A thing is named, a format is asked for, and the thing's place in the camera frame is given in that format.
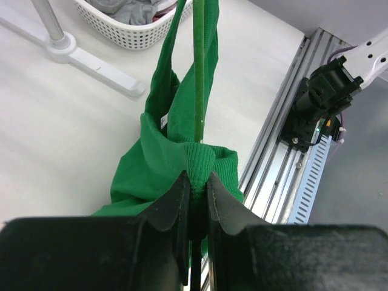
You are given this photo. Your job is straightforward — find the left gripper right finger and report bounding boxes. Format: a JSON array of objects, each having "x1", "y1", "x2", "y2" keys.
[{"x1": 207, "y1": 172, "x2": 269, "y2": 290}]

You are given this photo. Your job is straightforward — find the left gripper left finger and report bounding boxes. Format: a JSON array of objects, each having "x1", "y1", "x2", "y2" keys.
[{"x1": 138, "y1": 171, "x2": 190, "y2": 287}]

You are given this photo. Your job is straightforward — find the green tank top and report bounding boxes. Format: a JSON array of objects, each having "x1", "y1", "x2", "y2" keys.
[{"x1": 90, "y1": 0, "x2": 245, "y2": 243}]

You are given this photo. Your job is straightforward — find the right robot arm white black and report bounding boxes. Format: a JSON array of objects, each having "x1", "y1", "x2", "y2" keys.
[{"x1": 279, "y1": 30, "x2": 387, "y2": 153}]

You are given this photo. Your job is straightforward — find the white laundry basket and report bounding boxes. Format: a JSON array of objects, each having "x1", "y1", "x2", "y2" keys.
[{"x1": 74, "y1": 1, "x2": 175, "y2": 50}]

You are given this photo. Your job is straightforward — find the grey clothes in basket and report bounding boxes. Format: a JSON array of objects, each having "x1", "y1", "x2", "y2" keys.
[{"x1": 87, "y1": 0, "x2": 177, "y2": 25}]

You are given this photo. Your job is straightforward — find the metal clothes rack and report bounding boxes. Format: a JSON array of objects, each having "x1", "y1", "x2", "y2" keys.
[{"x1": 1, "y1": 1, "x2": 146, "y2": 97}]

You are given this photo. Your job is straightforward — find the aluminium mounting rail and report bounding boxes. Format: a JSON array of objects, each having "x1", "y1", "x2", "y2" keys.
[{"x1": 201, "y1": 29, "x2": 344, "y2": 290}]

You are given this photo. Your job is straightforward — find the white slotted cable duct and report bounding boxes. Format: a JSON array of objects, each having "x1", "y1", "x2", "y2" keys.
[{"x1": 287, "y1": 135, "x2": 332, "y2": 225}]

